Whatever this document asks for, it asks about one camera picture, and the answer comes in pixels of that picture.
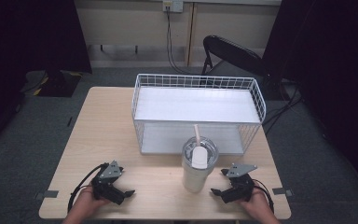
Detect person's right hand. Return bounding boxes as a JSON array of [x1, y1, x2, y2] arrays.
[[237, 185, 273, 220]]

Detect black curtain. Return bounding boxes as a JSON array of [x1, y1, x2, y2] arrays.
[[261, 0, 358, 200], [0, 0, 93, 158]]

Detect white tumbler cup with straw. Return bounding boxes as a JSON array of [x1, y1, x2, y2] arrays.
[[181, 123, 220, 194]]

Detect white wall socket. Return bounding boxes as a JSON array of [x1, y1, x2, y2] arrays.
[[162, 0, 185, 14]]

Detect black wall socket cable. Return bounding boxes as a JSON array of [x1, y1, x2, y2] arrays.
[[165, 8, 198, 76]]

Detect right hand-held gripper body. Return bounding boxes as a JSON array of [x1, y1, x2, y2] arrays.
[[221, 162, 258, 205]]

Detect grey tape strip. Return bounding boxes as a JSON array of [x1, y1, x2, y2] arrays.
[[271, 187, 295, 198], [34, 189, 60, 201]]

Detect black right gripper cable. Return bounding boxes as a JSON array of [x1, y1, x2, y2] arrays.
[[251, 178, 276, 215]]

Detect black stand base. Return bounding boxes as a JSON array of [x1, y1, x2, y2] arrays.
[[36, 69, 82, 98]]

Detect white wire shelf rack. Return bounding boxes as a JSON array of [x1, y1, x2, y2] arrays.
[[131, 73, 268, 156]]

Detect black folding chair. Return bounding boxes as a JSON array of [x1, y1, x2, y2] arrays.
[[200, 35, 270, 82]]

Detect black floor cables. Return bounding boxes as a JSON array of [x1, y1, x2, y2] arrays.
[[262, 81, 304, 135]]

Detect person's left hand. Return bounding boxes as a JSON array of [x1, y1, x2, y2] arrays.
[[74, 186, 112, 222]]

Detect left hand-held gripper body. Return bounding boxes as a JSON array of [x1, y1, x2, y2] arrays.
[[90, 160, 127, 206]]

